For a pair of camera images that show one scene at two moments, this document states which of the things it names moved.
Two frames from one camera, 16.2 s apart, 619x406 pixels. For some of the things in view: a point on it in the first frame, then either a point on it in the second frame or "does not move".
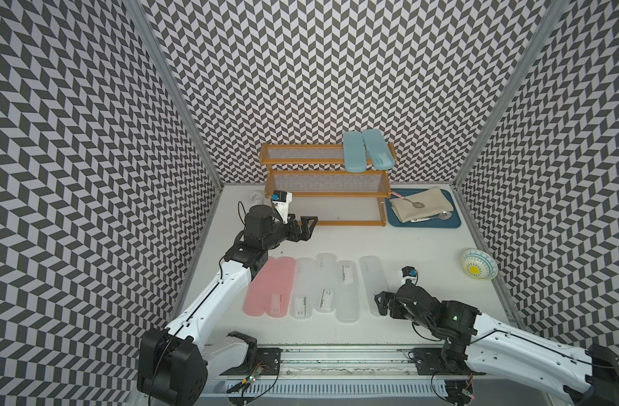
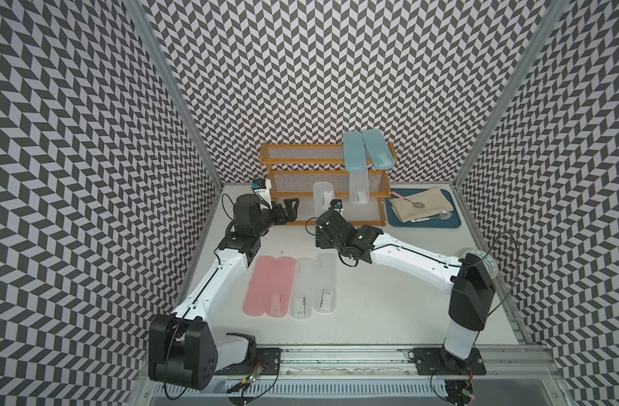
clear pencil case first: [303, 298] does not move
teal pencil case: [380, 153] does not move
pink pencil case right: [282, 288] does not move
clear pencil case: [347, 292] → [324, 194]
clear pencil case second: [325, 288] does not move
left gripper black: [305, 232] → [291, 213]
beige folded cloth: [434, 200] does not move
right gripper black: [395, 312] → [321, 238]
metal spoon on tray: [443, 216] does not move
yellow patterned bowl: [479, 265] does not move
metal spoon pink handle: [415, 204] does not move
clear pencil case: [375, 278] → [358, 188]
